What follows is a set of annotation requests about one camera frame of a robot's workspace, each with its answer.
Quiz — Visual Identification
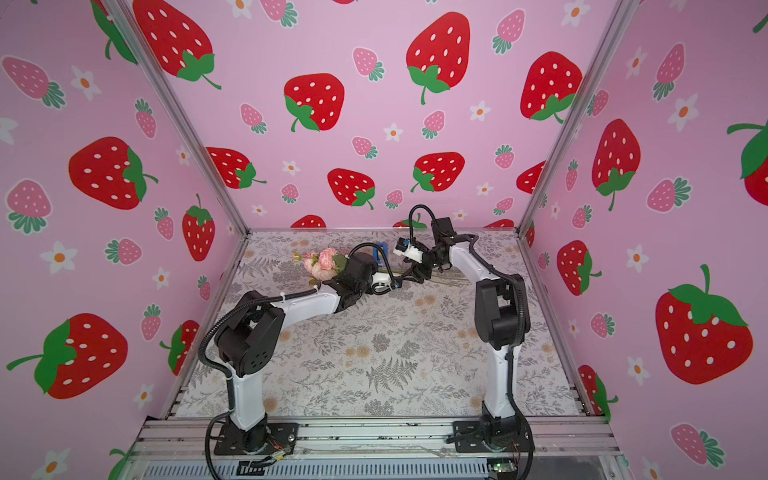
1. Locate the artificial pink flower bouquet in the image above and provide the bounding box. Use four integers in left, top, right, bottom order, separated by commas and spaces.
292, 247, 475, 288

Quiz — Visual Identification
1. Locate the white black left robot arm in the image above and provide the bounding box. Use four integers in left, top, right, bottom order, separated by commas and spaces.
198, 251, 402, 456

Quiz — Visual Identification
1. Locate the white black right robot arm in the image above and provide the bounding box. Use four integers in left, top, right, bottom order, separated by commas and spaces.
410, 217, 535, 455

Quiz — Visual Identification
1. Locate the blue tape dispenser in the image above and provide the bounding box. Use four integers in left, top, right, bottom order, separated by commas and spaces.
373, 242, 388, 267

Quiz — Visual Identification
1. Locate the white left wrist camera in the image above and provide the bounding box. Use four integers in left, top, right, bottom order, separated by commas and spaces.
371, 272, 400, 291

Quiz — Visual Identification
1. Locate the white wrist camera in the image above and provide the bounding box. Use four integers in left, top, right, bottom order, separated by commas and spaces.
371, 272, 400, 291
394, 238, 423, 263

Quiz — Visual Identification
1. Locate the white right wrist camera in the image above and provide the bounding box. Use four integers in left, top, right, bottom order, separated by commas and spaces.
394, 238, 423, 263

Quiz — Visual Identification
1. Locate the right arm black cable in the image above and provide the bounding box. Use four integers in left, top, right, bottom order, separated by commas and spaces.
406, 203, 532, 480

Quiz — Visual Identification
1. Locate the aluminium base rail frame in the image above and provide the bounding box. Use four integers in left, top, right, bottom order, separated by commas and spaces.
115, 416, 634, 479

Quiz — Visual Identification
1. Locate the aluminium corner post right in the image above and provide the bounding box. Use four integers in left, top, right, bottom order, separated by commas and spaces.
517, 0, 640, 238

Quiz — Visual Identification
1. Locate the aluminium corner post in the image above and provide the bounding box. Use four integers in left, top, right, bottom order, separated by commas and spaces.
104, 0, 250, 238
517, 0, 640, 238

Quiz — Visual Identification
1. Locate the aluminium corner post left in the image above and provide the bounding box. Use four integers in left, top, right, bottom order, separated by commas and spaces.
104, 0, 250, 238

